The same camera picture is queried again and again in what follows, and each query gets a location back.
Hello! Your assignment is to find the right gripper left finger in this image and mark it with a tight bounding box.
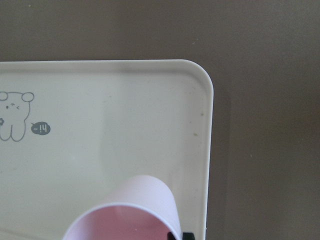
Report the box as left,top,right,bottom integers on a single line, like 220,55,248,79
167,232,176,240

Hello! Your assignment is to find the pink plastic cup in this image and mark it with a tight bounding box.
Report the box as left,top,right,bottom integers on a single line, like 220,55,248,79
63,175,183,240

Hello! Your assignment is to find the cream rabbit serving tray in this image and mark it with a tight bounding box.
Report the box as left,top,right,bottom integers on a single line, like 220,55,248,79
0,59,214,240

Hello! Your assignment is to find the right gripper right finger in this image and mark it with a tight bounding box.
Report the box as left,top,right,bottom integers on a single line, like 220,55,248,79
182,232,195,240

